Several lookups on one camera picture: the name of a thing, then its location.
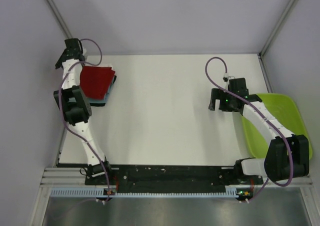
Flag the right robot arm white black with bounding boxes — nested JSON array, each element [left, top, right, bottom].
[[208, 76, 310, 184]]

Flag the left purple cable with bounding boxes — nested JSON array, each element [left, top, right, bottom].
[[58, 38, 120, 204]]

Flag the right corner aluminium post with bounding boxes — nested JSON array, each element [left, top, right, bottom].
[[258, 0, 299, 59]]

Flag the white floral folded t shirt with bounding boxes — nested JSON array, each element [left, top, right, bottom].
[[85, 63, 113, 69]]

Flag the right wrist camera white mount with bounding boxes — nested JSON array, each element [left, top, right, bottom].
[[222, 73, 235, 90]]

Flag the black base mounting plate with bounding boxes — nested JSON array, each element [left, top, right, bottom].
[[79, 164, 263, 193]]

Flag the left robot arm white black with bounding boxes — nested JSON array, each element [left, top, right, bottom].
[[53, 38, 114, 184]]

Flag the red t shirt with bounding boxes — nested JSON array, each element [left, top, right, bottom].
[[80, 66, 116, 100]]

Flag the corner aluminium post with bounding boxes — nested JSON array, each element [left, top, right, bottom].
[[258, 0, 299, 59], [45, 0, 73, 39]]

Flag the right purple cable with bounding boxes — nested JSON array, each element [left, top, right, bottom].
[[205, 57, 294, 203]]

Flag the green plastic bin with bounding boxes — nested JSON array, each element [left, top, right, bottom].
[[242, 93, 309, 158]]

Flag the white slotted cable duct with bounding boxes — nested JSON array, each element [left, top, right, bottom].
[[50, 187, 252, 199]]

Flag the left corner aluminium post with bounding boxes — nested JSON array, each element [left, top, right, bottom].
[[45, 0, 73, 39]]

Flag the purple cable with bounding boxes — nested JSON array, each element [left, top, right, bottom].
[[205, 57, 294, 203], [58, 38, 120, 204]]

